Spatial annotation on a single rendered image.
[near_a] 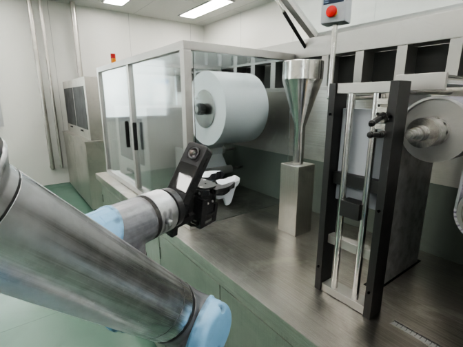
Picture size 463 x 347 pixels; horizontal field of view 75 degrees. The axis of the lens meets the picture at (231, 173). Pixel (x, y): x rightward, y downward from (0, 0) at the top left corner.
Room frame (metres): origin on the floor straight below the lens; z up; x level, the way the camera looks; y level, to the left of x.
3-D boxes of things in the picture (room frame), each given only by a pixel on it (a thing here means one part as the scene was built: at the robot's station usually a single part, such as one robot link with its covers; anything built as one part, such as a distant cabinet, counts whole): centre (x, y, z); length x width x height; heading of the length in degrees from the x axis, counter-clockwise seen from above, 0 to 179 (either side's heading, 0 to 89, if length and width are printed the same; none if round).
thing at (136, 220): (0.42, 0.17, 1.21); 0.11 x 0.08 x 0.09; 148
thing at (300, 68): (1.11, -0.25, 1.50); 0.14 x 0.14 x 0.06
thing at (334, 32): (0.93, -0.29, 1.51); 0.02 x 0.02 x 0.20
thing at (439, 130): (0.66, -0.42, 1.33); 0.06 x 0.06 x 0.06; 37
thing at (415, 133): (0.62, -0.38, 1.33); 0.06 x 0.03 x 0.03; 127
